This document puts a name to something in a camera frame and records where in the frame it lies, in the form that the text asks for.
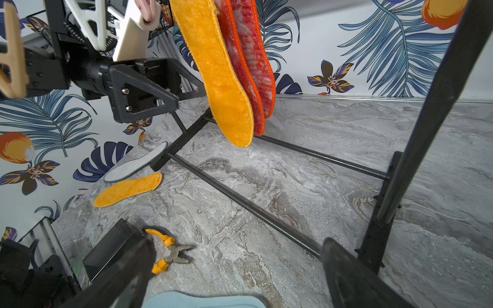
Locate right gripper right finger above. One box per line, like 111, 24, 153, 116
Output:
321, 237, 412, 307

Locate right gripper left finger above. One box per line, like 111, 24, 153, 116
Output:
63, 236, 156, 307

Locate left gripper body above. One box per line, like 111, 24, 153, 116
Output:
24, 47, 205, 123

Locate light blue insole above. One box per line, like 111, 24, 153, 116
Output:
142, 291, 266, 308

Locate dark navy insole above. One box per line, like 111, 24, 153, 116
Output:
103, 142, 168, 183

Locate orange insole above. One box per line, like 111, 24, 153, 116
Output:
170, 1, 254, 148

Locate beige yellow-edged insole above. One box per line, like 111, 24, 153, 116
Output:
94, 173, 163, 208

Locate red patterned insole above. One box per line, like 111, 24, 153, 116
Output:
231, 0, 276, 118
214, 0, 265, 136

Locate black clothes rack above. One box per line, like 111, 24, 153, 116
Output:
149, 0, 493, 275

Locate small black box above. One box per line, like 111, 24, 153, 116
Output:
83, 218, 144, 282

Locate yellow handled pliers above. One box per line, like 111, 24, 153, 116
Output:
143, 226, 195, 275

